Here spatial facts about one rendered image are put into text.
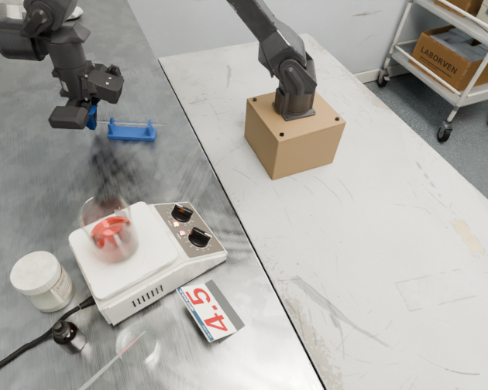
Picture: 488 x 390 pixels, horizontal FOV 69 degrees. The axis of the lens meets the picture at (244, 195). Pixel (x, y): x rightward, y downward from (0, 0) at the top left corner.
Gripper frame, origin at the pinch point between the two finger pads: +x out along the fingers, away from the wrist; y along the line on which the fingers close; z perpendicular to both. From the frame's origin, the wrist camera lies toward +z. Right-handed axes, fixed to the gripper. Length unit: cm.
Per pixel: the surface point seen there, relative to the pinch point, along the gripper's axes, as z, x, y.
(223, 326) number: 30, 3, -41
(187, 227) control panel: 23.6, -0.5, -27.1
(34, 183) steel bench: -7.1, 4.7, -15.2
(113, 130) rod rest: 4.5, 3.2, -0.6
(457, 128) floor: 173, 94, 122
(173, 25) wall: -3, 36, 115
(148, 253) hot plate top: 19.3, -4.3, -34.1
